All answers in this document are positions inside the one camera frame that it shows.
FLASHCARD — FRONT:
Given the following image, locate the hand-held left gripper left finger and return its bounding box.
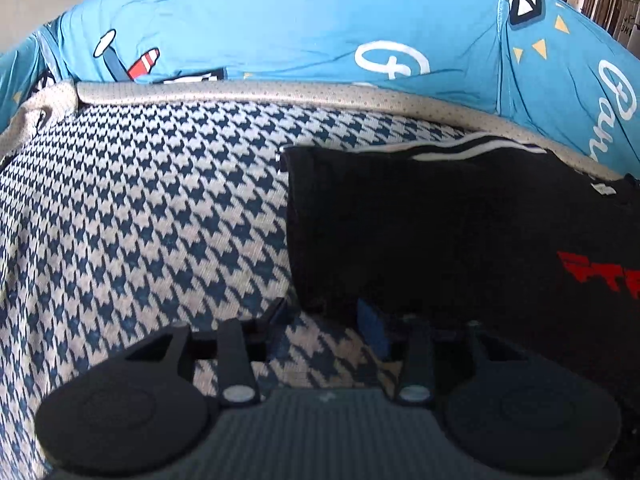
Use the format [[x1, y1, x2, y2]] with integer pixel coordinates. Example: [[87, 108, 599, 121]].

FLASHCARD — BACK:
[[122, 300, 288, 407]]

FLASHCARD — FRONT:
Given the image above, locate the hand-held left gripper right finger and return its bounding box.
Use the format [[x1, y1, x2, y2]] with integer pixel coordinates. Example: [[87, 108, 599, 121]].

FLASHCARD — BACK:
[[357, 300, 528, 403]]

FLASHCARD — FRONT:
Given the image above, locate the black t-shirt red print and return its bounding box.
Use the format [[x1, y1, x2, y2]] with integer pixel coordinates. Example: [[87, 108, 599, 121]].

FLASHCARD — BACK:
[[280, 132, 640, 401]]

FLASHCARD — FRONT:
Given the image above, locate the houndstooth sofa seat cover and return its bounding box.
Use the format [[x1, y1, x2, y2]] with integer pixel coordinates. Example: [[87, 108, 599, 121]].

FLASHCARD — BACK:
[[0, 80, 626, 480]]

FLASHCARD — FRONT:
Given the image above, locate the blue printed sofa backrest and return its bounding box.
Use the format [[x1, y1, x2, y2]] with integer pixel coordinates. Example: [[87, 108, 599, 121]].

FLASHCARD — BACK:
[[0, 0, 640, 181]]

